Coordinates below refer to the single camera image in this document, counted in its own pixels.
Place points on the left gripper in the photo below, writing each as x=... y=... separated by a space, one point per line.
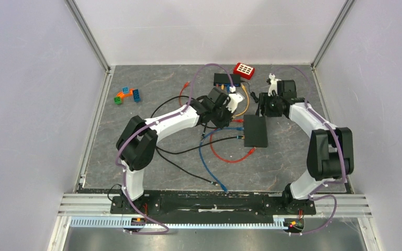
x=225 y=122

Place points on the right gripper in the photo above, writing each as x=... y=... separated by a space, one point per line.
x=264 y=101

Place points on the black network switch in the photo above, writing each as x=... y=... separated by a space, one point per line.
x=223 y=79

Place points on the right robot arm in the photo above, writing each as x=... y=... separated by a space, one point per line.
x=330 y=152

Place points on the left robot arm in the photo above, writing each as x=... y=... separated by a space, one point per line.
x=137 y=143

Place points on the red keypad box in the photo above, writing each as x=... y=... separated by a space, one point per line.
x=244 y=71

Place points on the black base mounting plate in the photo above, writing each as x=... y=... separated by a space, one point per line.
x=212 y=207

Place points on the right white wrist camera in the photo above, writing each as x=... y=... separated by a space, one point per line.
x=273 y=85

